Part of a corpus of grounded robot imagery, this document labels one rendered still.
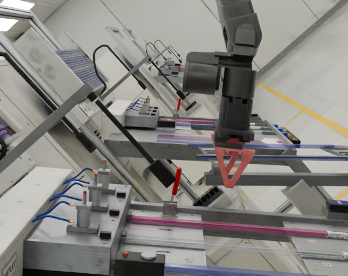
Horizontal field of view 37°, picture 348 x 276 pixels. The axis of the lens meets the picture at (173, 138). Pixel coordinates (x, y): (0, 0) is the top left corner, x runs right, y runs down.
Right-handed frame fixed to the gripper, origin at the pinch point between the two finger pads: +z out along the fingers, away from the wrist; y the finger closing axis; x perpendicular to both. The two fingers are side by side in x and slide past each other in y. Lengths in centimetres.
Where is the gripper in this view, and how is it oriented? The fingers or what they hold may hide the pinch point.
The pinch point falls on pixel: (227, 176)
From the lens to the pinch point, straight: 95.2
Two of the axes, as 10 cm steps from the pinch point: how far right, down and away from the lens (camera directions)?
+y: -0.3, 1.8, -9.8
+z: -1.1, 9.8, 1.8
